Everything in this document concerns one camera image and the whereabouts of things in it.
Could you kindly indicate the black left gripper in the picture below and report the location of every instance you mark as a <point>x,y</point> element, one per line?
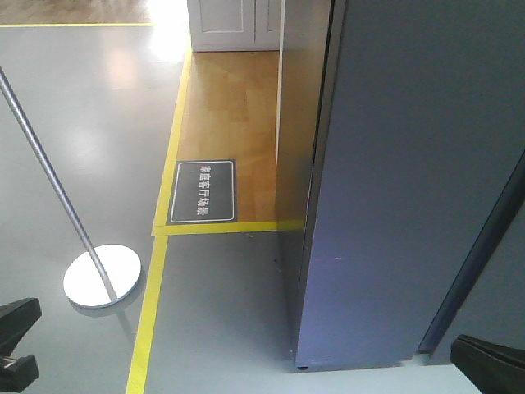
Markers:
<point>17,318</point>

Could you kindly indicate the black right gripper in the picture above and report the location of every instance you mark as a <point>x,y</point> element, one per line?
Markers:
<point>492,368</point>

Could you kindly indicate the white fridge door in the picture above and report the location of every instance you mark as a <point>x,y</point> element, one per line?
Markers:
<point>426,128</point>

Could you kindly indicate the grey side-by-side fridge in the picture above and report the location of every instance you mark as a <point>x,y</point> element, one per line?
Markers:
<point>485,300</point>

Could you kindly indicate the metal floor stand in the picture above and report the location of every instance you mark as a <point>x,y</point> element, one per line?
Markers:
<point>102,276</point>

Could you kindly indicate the dark floor sign mat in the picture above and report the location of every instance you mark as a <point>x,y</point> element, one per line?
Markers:
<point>203,192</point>

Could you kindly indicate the white cabinet doors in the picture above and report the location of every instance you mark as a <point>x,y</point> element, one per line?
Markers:
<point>234,25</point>

